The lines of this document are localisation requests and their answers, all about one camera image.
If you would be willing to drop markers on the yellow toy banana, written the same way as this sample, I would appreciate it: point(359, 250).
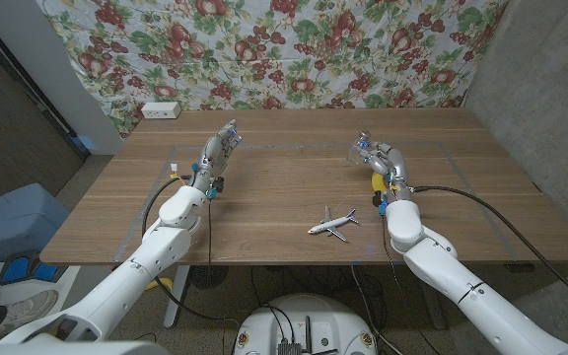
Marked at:
point(377, 182)

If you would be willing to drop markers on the blue grey plastic bin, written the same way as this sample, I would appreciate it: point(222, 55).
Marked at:
point(13, 222)

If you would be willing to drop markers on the round black fan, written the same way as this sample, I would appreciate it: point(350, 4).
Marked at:
point(209, 276)

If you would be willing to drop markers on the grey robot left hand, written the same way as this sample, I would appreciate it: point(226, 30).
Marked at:
point(213, 155)

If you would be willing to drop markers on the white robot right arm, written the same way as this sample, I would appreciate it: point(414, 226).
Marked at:
point(442, 263)

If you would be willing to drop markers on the blue and black foot pedal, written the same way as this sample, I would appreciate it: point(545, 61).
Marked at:
point(18, 268)

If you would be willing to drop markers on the white sneaker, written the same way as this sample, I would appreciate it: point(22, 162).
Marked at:
point(27, 308)

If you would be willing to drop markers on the fruit print backdrop cloth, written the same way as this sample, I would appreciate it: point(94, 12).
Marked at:
point(264, 49)

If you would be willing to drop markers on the white table leg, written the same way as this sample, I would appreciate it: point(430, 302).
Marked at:
point(178, 296)

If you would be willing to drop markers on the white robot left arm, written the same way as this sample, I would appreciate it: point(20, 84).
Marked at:
point(131, 271)

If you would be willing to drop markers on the yellow curved item under table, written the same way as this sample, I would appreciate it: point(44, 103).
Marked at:
point(163, 283)

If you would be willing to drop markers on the white power outlet box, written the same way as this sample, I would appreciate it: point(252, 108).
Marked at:
point(161, 110)

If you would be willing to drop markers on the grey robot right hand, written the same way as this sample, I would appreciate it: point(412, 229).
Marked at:
point(395, 160)

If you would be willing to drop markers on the grey table leg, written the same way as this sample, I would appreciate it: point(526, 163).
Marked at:
point(437, 315)

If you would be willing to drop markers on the white toy airplane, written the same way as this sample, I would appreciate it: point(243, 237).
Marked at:
point(331, 225)

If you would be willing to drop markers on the white floor platform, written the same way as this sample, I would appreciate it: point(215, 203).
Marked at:
point(67, 273)

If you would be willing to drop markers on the clear glass salt shaker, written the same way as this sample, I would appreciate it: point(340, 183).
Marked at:
point(354, 154)

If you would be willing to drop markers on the white robot torso base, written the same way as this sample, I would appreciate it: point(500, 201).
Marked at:
point(343, 320)

